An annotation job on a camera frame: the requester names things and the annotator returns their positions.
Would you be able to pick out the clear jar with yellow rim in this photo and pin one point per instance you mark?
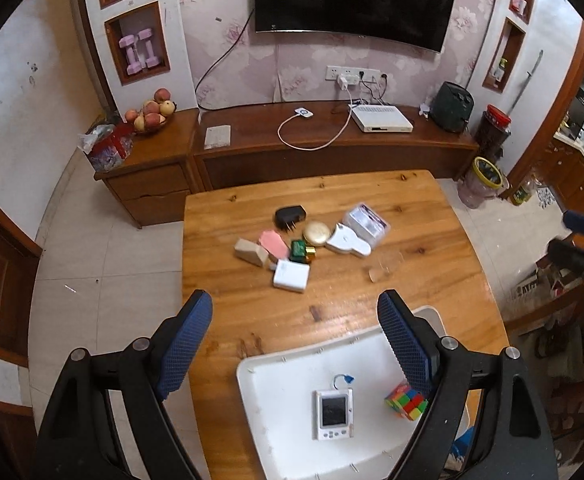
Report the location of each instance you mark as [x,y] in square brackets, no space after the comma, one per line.
[481,185]

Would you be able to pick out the wicker fruit bowl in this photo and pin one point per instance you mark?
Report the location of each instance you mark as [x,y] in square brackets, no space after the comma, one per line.
[154,129]

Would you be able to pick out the wooden chair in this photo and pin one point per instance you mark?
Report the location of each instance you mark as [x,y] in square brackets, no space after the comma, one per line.
[561,310]

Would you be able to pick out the small gold item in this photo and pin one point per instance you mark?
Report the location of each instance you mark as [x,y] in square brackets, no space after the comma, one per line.
[311,254]

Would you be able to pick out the dark jar with red lid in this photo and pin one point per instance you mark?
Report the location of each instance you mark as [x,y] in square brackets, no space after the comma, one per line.
[491,132]

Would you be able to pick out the white folded cloth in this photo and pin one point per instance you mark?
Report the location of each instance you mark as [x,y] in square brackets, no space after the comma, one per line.
[217,137]

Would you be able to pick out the white wall socket strip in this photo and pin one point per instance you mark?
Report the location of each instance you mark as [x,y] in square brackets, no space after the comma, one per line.
[354,73]

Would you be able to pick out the pink dumbbell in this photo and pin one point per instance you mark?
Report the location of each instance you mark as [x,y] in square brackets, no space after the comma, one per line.
[132,55]
[149,49]

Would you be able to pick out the small green box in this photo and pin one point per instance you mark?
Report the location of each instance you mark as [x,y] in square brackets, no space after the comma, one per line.
[299,251]

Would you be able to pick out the pink oval case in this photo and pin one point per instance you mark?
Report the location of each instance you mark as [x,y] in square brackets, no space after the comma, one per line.
[274,244]

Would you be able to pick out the dark green appliance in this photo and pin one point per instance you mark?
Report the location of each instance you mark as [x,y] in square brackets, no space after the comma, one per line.
[451,107]

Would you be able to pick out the red floral tissue box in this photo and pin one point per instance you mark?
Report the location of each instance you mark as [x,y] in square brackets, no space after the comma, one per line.
[109,147]

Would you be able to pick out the brown wooden door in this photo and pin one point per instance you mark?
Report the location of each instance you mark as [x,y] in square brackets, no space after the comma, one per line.
[2,270]

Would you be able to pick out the long grey stick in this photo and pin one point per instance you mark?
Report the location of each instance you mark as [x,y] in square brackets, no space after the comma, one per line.
[526,80]

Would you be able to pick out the black plug charger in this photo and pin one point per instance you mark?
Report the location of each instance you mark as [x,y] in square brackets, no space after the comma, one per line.
[290,216]

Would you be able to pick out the white handheld device with screen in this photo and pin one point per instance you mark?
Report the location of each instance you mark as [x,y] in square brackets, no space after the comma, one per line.
[333,415]

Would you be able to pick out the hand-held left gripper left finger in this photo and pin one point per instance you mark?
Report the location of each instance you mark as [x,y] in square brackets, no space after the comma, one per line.
[182,345]

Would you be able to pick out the round gold compact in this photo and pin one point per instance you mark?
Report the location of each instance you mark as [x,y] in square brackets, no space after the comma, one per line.
[317,233]

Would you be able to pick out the white set-top box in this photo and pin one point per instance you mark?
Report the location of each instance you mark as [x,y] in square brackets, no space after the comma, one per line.
[381,119]

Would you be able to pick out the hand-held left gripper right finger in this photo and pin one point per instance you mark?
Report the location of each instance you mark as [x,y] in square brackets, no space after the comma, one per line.
[404,345]

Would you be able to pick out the clear box with white contents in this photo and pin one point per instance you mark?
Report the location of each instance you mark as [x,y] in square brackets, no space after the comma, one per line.
[369,222]

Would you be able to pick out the long wooden television cabinet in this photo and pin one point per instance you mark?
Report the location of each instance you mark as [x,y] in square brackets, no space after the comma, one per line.
[332,160]

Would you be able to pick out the white plug adapter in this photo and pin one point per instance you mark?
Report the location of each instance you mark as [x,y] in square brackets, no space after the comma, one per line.
[344,82]

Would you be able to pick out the colourful puzzle cube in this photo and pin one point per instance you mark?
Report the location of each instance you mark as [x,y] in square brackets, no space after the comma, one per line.
[405,402]

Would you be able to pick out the white plastic tray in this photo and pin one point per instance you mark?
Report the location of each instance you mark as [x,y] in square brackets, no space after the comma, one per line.
[282,405]

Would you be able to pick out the beige block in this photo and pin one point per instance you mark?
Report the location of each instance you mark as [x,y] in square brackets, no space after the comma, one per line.
[249,252]

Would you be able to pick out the white plug charger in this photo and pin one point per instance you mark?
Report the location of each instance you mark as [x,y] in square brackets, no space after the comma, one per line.
[291,276]

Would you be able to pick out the pile of peaches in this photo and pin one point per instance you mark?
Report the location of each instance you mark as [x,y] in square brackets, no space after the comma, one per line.
[151,110]

